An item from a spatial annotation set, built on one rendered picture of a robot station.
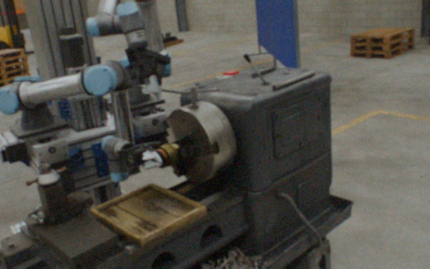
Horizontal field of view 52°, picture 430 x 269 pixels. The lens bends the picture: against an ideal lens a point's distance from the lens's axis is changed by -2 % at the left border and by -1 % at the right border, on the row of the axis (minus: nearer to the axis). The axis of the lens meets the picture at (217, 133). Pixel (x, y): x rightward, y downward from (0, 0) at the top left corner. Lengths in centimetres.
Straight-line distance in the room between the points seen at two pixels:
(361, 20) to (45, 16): 1114
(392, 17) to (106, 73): 1103
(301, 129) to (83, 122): 107
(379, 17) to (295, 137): 1072
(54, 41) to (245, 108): 104
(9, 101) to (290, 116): 116
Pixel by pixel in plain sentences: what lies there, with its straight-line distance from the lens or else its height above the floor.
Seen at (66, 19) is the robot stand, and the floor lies 160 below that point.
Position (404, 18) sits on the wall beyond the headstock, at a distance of 1228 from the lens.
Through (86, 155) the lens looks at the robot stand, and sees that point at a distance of 223.
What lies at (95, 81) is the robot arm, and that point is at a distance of 180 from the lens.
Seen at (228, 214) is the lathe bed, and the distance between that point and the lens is 186.
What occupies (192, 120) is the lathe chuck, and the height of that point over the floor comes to 120.
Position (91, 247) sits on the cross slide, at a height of 97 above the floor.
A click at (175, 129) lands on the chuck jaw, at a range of 181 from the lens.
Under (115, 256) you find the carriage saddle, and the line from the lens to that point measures 147.
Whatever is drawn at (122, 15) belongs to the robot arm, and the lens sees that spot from 167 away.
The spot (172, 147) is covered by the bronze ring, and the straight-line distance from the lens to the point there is 174.
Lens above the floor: 169
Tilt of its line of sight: 19 degrees down
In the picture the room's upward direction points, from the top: 6 degrees counter-clockwise
